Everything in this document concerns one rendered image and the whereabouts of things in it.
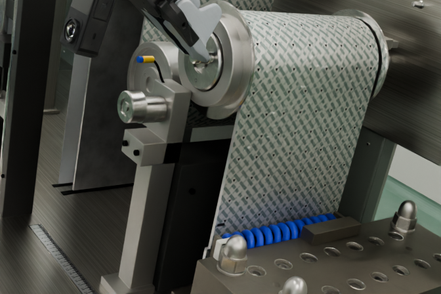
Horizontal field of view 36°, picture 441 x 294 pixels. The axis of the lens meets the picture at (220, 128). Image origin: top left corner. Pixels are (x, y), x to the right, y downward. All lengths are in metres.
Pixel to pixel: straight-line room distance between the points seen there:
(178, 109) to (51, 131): 0.65
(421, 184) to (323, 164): 2.98
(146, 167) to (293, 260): 0.22
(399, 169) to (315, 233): 3.10
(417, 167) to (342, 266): 3.06
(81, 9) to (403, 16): 0.52
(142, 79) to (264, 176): 0.23
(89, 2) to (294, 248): 0.42
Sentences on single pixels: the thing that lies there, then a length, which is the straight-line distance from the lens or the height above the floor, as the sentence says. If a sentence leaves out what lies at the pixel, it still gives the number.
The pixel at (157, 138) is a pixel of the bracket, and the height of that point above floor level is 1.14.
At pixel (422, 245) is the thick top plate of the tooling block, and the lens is 1.03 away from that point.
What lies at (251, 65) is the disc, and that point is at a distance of 0.80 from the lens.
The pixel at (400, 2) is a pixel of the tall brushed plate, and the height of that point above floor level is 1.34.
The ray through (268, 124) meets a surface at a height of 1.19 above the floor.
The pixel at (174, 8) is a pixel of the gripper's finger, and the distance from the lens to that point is 0.72.
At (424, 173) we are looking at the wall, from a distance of 3.93.
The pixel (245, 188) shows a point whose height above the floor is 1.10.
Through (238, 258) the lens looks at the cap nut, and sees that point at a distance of 0.82.
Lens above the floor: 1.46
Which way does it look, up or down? 20 degrees down
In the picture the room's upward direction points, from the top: 12 degrees clockwise
